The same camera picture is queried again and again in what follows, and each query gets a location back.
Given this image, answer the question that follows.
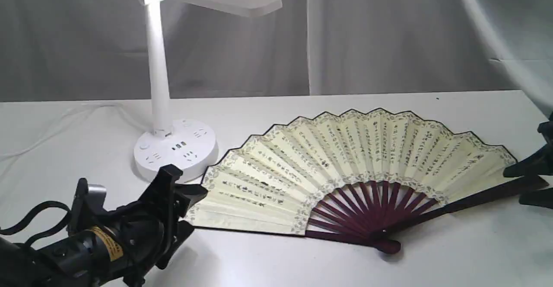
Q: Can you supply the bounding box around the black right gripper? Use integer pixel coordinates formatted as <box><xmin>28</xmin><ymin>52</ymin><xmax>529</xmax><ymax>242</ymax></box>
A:
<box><xmin>41</xmin><ymin>164</ymin><xmax>208</xmax><ymax>287</ymax></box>

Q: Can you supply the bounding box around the folding paper fan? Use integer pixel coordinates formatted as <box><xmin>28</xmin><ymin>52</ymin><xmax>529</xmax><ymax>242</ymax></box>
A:
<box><xmin>184</xmin><ymin>108</ymin><xmax>548</xmax><ymax>254</ymax></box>

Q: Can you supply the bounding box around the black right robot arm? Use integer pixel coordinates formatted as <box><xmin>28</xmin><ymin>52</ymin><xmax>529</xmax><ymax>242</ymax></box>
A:
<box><xmin>1</xmin><ymin>164</ymin><xmax>208</xmax><ymax>287</ymax></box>

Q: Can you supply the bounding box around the white desk lamp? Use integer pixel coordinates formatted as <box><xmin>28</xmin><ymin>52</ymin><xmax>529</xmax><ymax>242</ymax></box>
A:
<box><xmin>133</xmin><ymin>0</ymin><xmax>283</xmax><ymax>181</ymax></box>

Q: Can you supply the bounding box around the grey backdrop curtain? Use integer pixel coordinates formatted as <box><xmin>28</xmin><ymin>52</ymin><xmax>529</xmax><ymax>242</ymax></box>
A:
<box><xmin>0</xmin><ymin>0</ymin><xmax>552</xmax><ymax>114</ymax></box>

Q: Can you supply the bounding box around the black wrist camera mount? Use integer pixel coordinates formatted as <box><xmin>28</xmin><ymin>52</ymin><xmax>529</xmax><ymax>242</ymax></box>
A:
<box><xmin>67</xmin><ymin>178</ymin><xmax>107</xmax><ymax>236</ymax></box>

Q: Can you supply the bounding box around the white power cable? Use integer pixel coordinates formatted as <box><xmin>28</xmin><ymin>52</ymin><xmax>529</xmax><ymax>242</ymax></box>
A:
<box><xmin>0</xmin><ymin>103</ymin><xmax>152</xmax><ymax>158</ymax></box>

